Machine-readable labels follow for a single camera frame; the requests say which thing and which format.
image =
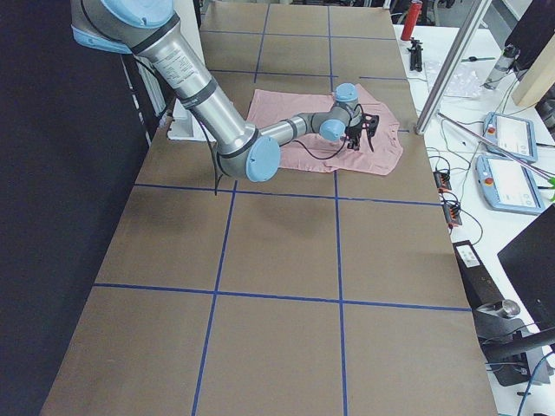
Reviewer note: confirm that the black monitor stand clamp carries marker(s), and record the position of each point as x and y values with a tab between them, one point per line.
512	351

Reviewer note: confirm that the black folded tripod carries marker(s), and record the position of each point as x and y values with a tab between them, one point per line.
415	51

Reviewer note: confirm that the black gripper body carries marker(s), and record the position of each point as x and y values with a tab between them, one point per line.
353	131

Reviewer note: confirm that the teach pendant tablet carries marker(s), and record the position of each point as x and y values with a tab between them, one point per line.
507	186
513	134

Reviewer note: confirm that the clear plastic bag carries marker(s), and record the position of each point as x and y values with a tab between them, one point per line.
464	83

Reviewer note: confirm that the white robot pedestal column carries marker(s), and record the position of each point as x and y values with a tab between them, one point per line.
184	125

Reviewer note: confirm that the aluminium frame post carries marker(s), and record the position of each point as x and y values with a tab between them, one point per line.
459	46

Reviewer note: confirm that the pink printed t-shirt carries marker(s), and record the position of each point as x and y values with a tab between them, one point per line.
312	153

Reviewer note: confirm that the far teach pendant tablet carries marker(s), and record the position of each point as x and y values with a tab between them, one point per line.
513	134

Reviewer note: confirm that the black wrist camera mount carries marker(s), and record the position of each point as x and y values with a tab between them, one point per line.
370	124

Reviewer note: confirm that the black monitor near right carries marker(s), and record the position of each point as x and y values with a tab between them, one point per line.
528	261

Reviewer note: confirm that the black box with label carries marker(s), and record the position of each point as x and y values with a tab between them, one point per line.
479	286

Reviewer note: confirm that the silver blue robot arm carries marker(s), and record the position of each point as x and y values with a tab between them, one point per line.
151	30

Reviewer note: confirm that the black orange connector strip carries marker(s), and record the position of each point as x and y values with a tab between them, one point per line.
449	201

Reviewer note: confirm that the red water bottle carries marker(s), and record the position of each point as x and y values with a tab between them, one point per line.
412	16

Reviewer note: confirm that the clear drinking bottle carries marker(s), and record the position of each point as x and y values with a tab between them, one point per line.
502	67

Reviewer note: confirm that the near teach pendant tablet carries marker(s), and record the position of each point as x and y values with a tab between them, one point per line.
507	186

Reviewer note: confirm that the long reacher grabber stick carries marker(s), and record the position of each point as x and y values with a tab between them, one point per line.
543	174

